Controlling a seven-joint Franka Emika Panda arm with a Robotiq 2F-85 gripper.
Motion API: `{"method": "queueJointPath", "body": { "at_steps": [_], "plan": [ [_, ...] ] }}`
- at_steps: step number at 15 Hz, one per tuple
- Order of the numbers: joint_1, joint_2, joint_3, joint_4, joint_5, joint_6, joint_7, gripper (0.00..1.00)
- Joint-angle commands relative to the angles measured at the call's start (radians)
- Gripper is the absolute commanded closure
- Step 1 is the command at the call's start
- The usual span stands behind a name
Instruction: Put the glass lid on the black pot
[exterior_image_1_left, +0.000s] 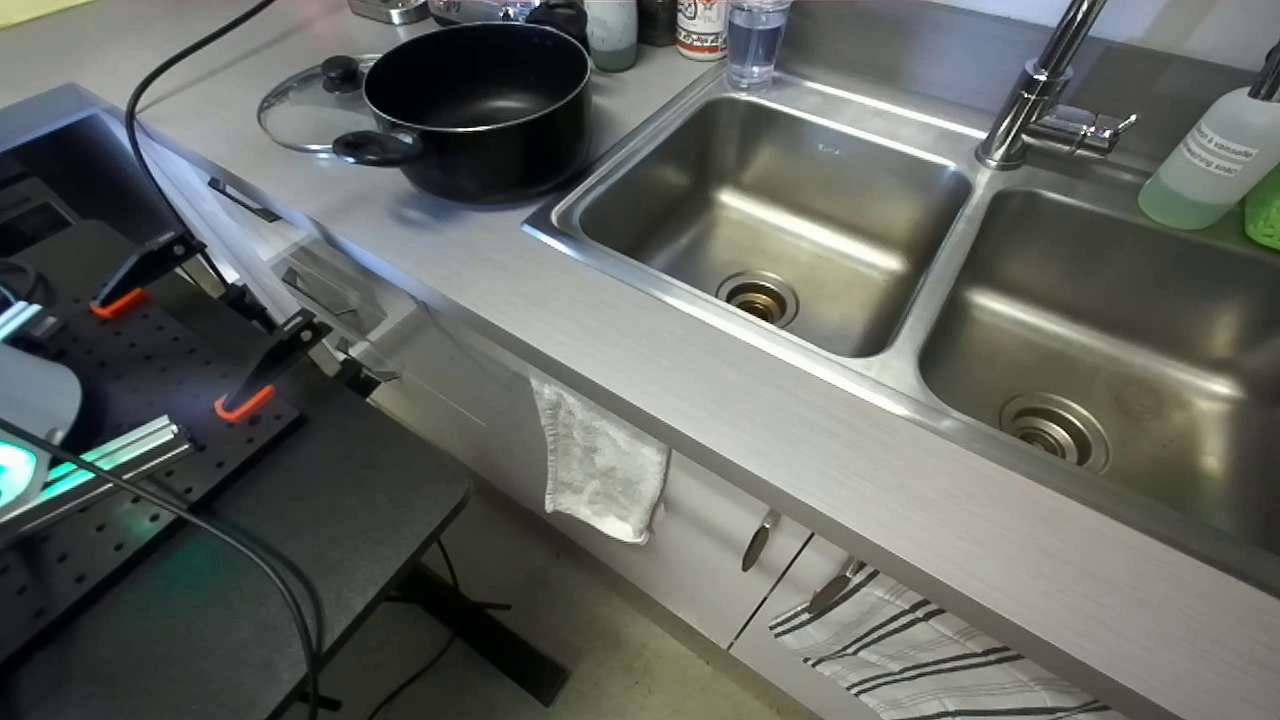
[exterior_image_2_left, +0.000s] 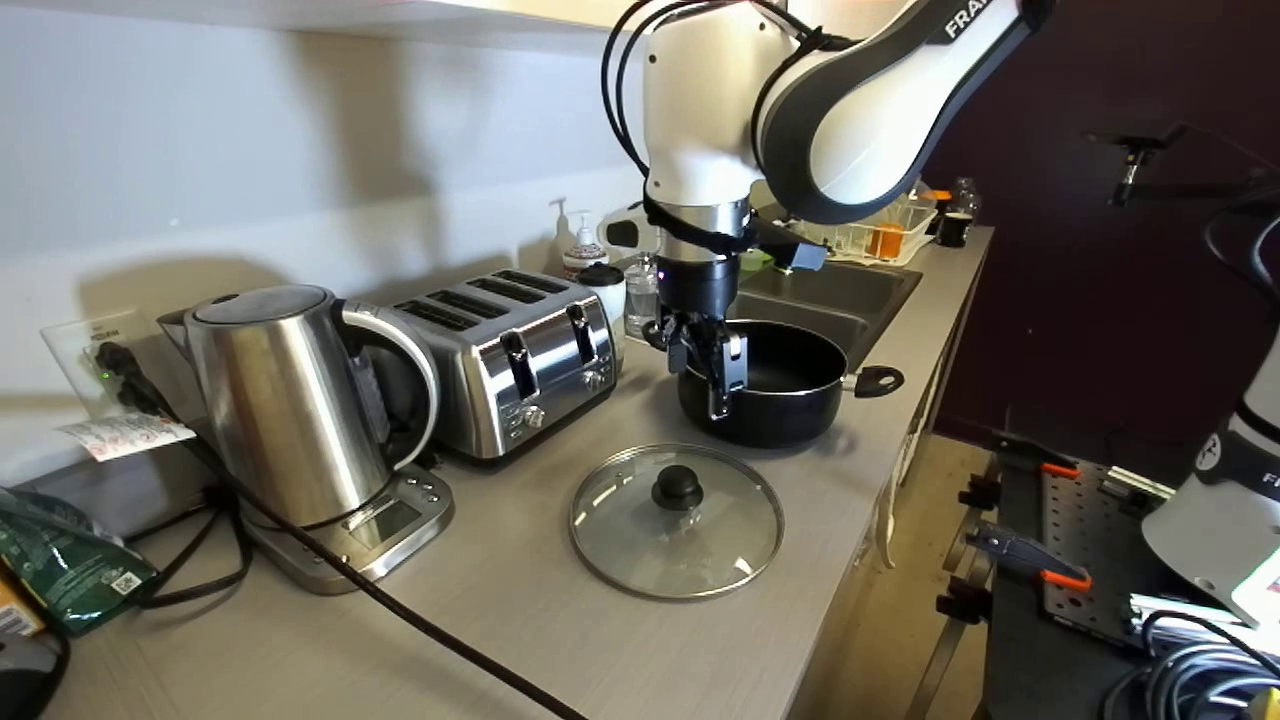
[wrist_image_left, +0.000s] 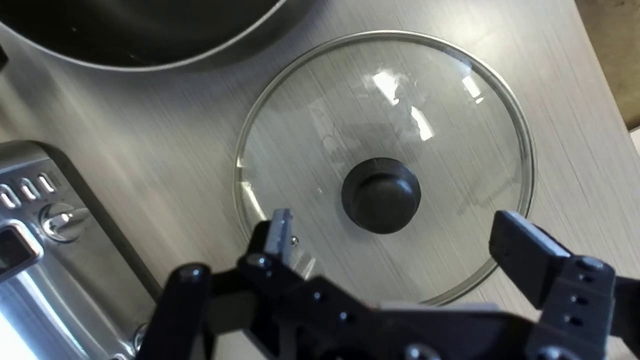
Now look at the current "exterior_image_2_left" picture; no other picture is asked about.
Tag orange handled black clamp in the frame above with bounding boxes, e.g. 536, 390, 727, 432
964, 518, 1098, 601
992, 435, 1089, 489

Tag grey flat box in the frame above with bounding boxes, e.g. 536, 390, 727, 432
19, 443, 224, 538

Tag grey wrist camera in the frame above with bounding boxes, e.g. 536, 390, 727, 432
596, 201, 660, 254

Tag stainless steel electric kettle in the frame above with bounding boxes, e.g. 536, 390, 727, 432
157, 281, 443, 536

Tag clear pump soap dispenser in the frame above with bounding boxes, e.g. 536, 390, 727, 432
544, 197, 582, 272

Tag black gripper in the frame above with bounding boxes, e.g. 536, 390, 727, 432
657, 251, 754, 428

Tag stainless steel four-slot toaster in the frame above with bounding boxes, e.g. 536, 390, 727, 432
361, 267, 624, 468

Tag black kettle power cable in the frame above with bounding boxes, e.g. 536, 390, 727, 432
92, 335, 587, 720

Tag stainless steel double sink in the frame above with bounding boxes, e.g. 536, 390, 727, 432
733, 251, 928, 375

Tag blue cable bundle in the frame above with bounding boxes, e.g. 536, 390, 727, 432
1117, 625, 1280, 720

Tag white paper tag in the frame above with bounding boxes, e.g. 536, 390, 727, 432
57, 410, 196, 468

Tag black cooking pot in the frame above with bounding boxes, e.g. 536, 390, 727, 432
640, 315, 908, 451

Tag black perforated robot table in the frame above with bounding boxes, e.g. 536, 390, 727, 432
984, 451, 1177, 720

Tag green snack bag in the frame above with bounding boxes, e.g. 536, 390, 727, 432
0, 489, 160, 641

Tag white dish rack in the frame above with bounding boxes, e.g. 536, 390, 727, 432
851, 197, 941, 267

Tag white jar with black lid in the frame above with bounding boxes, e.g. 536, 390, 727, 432
574, 258, 634, 335

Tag glass lid with black knob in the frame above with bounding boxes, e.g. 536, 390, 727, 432
568, 439, 787, 605

